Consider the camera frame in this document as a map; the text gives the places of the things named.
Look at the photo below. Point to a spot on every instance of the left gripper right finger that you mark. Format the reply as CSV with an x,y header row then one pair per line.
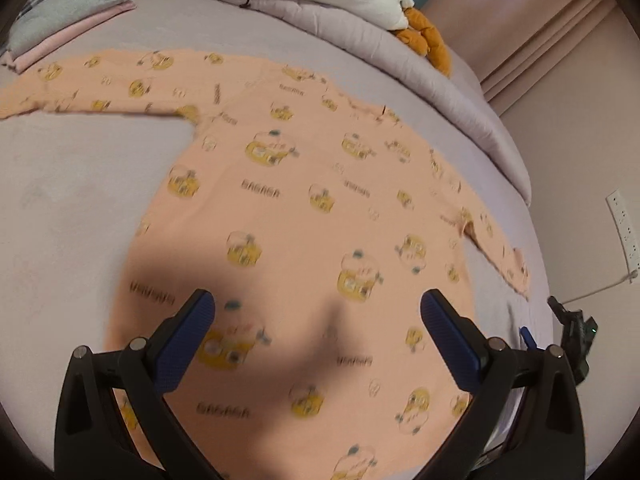
x,y
546,439

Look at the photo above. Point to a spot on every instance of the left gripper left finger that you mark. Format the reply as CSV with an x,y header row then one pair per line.
x,y
113,421

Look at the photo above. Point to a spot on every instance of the peach cartoon print shirt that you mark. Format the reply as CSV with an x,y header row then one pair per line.
x,y
317,222

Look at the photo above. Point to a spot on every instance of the white power strip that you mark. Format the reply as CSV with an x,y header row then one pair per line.
x,y
625,230

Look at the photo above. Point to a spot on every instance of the pink curtain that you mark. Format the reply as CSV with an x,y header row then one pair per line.
x,y
510,45

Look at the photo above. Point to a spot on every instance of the orange plush toy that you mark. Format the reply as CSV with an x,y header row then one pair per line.
x,y
424,38

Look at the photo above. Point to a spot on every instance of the lilac quilted duvet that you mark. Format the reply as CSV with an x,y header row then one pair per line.
x,y
458,97

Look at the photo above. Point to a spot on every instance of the folded pink garment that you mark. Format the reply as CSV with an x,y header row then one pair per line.
x,y
20,63

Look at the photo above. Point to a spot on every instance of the folded grey garment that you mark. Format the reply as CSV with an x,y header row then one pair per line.
x,y
49,17

